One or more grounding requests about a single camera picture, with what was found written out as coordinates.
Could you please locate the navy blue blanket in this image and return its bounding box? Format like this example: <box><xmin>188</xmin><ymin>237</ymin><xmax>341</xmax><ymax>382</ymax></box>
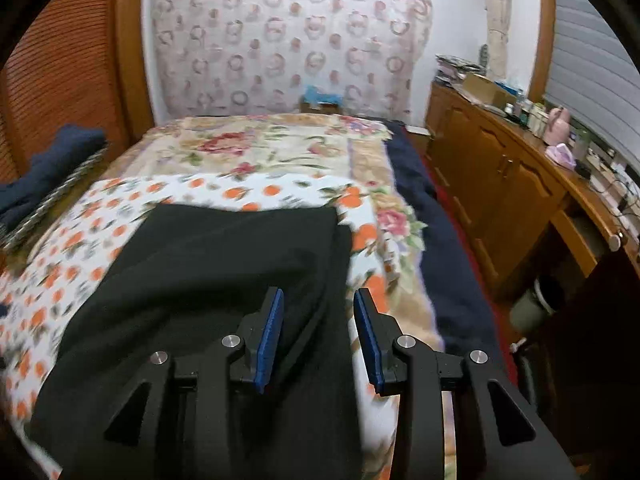
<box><xmin>382</xmin><ymin>120</ymin><xmax>518</xmax><ymax>391</ymax></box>

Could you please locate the black t-shirt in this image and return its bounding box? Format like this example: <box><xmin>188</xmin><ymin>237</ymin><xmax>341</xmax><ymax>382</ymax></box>
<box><xmin>27</xmin><ymin>204</ymin><xmax>368</xmax><ymax>480</ymax></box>

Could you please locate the grey waste bin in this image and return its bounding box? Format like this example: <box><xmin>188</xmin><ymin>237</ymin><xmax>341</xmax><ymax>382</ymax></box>
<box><xmin>509</xmin><ymin>277</ymin><xmax>557</xmax><ymax>333</ymax></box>

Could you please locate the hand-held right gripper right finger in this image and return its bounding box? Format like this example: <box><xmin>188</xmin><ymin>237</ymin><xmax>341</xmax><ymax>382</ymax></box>
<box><xmin>352</xmin><ymin>287</ymin><xmax>581</xmax><ymax>480</ymax></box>

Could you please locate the orange fruit print sheet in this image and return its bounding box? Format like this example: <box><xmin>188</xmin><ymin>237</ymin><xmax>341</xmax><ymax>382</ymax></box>
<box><xmin>0</xmin><ymin>172</ymin><xmax>396</xmax><ymax>480</ymax></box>

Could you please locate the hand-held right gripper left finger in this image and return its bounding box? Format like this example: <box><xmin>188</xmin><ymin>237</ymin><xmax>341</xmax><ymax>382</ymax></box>
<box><xmin>60</xmin><ymin>287</ymin><xmax>286</xmax><ymax>480</ymax></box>

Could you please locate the floral blanket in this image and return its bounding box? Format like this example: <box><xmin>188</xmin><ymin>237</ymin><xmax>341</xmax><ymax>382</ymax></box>
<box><xmin>107</xmin><ymin>114</ymin><xmax>443</xmax><ymax>356</ymax></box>

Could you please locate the beige hanging cloth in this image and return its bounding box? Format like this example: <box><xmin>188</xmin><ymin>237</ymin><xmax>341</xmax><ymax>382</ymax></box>
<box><xmin>486</xmin><ymin>0</ymin><xmax>512</xmax><ymax>78</ymax></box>

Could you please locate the dark chair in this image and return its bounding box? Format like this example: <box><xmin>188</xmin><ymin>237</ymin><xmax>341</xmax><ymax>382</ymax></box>
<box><xmin>515</xmin><ymin>247</ymin><xmax>640</xmax><ymax>480</ymax></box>

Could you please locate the pink cloth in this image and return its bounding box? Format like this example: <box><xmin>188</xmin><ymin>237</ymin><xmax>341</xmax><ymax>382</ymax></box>
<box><xmin>546</xmin><ymin>144</ymin><xmax>577</xmax><ymax>167</ymax></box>

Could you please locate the navy blue clothes pile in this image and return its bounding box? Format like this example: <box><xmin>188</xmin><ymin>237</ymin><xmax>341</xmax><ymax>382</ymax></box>
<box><xmin>0</xmin><ymin>125</ymin><xmax>108</xmax><ymax>228</ymax></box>

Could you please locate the checked woven strip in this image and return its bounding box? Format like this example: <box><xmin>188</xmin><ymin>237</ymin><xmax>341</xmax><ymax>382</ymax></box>
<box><xmin>0</xmin><ymin>146</ymin><xmax>110</xmax><ymax>252</ymax></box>

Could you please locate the blue item on box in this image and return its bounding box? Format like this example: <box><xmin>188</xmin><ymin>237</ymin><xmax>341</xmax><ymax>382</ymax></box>
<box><xmin>299</xmin><ymin>85</ymin><xmax>345</xmax><ymax>117</ymax></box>

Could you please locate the group of small bottles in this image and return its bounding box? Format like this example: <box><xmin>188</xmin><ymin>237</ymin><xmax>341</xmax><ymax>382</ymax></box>
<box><xmin>502</xmin><ymin>97</ymin><xmax>552</xmax><ymax>137</ymax></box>

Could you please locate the pink bottle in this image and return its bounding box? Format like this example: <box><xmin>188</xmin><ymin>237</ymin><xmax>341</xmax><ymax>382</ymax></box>
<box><xmin>549</xmin><ymin>106</ymin><xmax>572</xmax><ymax>147</ymax></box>

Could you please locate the wooden sideboard cabinet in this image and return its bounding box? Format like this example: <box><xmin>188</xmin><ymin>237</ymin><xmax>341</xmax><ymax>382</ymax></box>
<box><xmin>424</xmin><ymin>82</ymin><xmax>640</xmax><ymax>306</ymax></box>

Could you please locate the brown slatted wooden wardrobe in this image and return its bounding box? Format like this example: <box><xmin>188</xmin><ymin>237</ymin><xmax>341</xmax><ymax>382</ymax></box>
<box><xmin>0</xmin><ymin>0</ymin><xmax>156</xmax><ymax>183</ymax></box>

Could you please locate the stack of papers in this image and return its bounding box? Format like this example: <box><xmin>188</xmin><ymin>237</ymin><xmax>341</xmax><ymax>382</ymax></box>
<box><xmin>434</xmin><ymin>54</ymin><xmax>487</xmax><ymax>85</ymax></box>

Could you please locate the pink ring pattern curtain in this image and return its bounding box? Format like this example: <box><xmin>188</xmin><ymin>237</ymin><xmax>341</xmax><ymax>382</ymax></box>
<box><xmin>142</xmin><ymin>0</ymin><xmax>433</xmax><ymax>121</ymax></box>

